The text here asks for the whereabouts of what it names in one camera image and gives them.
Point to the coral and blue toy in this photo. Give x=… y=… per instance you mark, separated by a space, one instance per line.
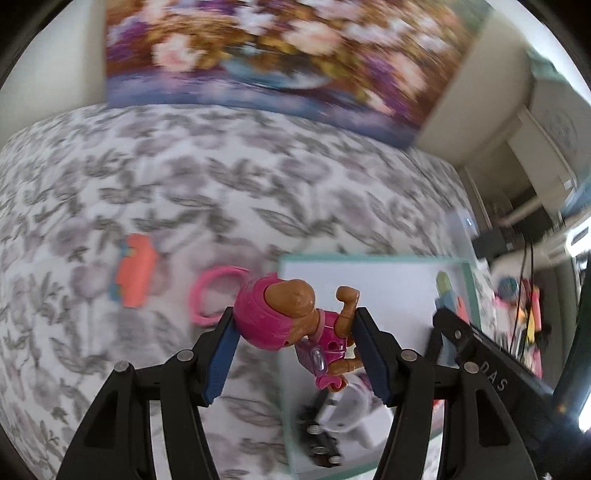
x=136 y=272

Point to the pink watch frame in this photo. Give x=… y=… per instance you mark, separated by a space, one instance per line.
x=199 y=300

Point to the grey floral blanket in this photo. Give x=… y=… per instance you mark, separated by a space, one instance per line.
x=138 y=175

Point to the black cylinder lighter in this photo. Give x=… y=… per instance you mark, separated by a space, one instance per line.
x=318 y=438

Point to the bunch of coloured pens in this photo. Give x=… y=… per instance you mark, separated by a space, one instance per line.
x=531 y=318

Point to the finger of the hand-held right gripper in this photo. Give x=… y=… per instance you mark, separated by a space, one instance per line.
x=455 y=334

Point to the green blue coral toy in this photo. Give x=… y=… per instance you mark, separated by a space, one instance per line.
x=447 y=295

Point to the small black device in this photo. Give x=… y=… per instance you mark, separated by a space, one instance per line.
x=489 y=243

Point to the white cup-shaped piece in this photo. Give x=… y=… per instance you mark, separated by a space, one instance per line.
x=344 y=406

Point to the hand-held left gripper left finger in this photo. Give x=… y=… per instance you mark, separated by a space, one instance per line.
x=221 y=364

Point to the teal box tray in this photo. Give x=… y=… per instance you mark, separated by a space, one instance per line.
x=392 y=281

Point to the floral painting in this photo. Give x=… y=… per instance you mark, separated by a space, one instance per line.
x=277 y=50

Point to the round teal tin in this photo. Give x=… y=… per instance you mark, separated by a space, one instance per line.
x=509 y=287

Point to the pink toy dog figure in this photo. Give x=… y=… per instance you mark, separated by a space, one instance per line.
x=268 y=318

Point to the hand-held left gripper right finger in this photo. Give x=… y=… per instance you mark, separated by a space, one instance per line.
x=376 y=360

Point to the white furniture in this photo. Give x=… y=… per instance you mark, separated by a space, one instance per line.
x=554 y=129

